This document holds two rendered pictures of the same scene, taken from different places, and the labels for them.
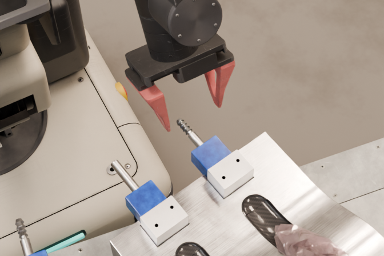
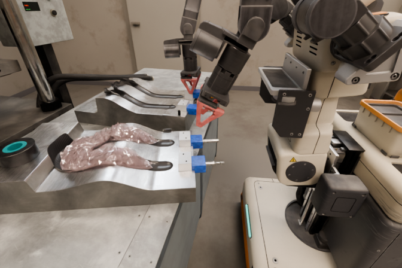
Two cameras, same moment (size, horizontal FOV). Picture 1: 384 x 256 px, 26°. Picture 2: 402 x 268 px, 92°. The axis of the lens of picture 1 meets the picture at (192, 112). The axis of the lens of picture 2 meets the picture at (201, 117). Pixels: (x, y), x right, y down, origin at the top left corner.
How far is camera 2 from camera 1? 1.03 m
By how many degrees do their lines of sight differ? 80
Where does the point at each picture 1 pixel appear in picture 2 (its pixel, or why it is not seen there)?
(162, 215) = (185, 135)
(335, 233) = (125, 171)
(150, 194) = (197, 139)
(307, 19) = not seen: outside the picture
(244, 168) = (180, 161)
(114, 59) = not seen: outside the picture
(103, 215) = (255, 246)
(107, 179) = (270, 255)
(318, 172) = (166, 217)
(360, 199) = (137, 227)
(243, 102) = not seen: outside the picture
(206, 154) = (199, 158)
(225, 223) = (169, 155)
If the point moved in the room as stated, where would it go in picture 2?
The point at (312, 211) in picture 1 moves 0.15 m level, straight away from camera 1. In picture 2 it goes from (144, 179) to (173, 224)
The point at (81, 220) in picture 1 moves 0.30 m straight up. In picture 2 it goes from (255, 235) to (265, 194)
